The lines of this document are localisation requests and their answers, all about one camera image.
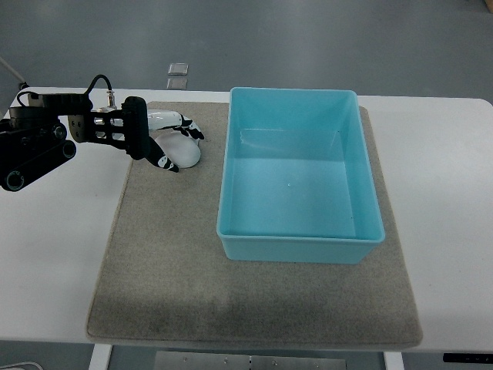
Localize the grey felt mat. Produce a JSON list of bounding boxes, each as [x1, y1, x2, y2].
[[86, 99, 423, 350]]

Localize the white rabbit toy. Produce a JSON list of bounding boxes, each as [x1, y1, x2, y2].
[[155, 131, 201, 169]]

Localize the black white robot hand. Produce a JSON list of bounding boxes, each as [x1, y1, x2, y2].
[[113, 96, 204, 173]]

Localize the floor socket plate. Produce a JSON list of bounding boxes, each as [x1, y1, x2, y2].
[[168, 62, 189, 76], [166, 77, 188, 90]]

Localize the upper floor socket plate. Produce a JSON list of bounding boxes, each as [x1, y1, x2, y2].
[[168, 62, 189, 76]]

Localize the blue plastic box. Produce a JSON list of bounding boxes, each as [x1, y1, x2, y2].
[[216, 87, 385, 264]]

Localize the metal table base plate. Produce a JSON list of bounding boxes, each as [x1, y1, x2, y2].
[[153, 351, 347, 370]]

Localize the black table control panel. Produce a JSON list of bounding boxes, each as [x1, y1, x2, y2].
[[442, 352, 493, 365]]

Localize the white cable on floor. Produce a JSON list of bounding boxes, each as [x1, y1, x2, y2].
[[0, 360, 42, 370]]

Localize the lower floor socket plate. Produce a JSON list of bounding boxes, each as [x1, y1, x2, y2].
[[166, 77, 188, 90]]

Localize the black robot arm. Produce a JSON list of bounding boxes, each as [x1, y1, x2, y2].
[[1, 74, 125, 192]]

